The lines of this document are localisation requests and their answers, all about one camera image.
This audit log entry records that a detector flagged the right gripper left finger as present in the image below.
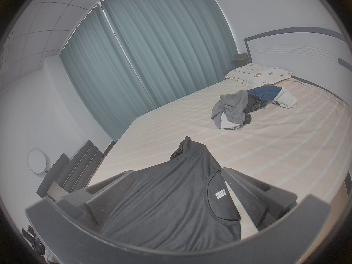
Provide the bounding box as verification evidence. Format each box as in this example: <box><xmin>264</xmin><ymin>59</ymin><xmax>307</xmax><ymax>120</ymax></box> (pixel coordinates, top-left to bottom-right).
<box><xmin>56</xmin><ymin>170</ymin><xmax>135</xmax><ymax>228</ymax></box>

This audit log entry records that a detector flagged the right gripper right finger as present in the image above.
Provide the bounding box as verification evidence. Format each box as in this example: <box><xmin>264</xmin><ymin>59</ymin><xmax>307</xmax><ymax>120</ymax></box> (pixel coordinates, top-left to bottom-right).
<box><xmin>221</xmin><ymin>167</ymin><xmax>298</xmax><ymax>228</ymax></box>

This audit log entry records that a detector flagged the black T-shirt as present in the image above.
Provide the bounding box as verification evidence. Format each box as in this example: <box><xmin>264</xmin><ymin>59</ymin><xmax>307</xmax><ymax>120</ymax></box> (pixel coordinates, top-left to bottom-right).
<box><xmin>98</xmin><ymin>136</ymin><xmax>242</xmax><ymax>252</ymax></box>

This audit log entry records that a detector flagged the bed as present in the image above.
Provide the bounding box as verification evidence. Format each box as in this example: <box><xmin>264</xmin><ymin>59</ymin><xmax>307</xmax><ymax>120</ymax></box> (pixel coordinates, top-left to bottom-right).
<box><xmin>87</xmin><ymin>26</ymin><xmax>352</xmax><ymax>247</ymax></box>

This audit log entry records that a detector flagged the pile of clothes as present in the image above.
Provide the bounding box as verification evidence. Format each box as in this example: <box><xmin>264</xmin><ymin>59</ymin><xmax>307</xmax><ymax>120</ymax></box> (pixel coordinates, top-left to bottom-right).
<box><xmin>211</xmin><ymin>85</ymin><xmax>298</xmax><ymax>129</ymax></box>

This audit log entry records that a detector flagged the black dressing table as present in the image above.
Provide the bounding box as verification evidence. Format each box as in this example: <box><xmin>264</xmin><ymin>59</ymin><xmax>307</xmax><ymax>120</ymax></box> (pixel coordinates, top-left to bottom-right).
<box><xmin>36</xmin><ymin>140</ymin><xmax>106</xmax><ymax>200</ymax></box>

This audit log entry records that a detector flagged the round white-framed mirror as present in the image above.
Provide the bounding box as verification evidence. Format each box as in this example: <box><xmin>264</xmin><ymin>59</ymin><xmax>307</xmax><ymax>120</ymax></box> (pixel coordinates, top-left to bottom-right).
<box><xmin>27</xmin><ymin>147</ymin><xmax>50</xmax><ymax>175</ymax></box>

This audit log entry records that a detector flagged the blue-green curtain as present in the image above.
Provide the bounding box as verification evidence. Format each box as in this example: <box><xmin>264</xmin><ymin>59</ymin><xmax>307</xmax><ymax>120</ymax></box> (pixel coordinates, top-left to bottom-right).
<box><xmin>100</xmin><ymin>0</ymin><xmax>240</xmax><ymax>109</ymax></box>
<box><xmin>59</xmin><ymin>6</ymin><xmax>154</xmax><ymax>142</ymax></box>

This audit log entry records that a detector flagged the white printed pillow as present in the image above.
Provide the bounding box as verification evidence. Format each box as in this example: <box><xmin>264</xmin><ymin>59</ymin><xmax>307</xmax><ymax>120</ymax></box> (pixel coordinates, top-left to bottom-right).
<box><xmin>225</xmin><ymin>63</ymin><xmax>293</xmax><ymax>87</ymax></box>

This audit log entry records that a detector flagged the grey bedside table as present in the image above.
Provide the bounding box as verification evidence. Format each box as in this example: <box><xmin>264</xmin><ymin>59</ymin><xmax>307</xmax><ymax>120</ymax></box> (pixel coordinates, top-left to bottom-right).
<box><xmin>224</xmin><ymin>52</ymin><xmax>249</xmax><ymax>76</ymax></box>

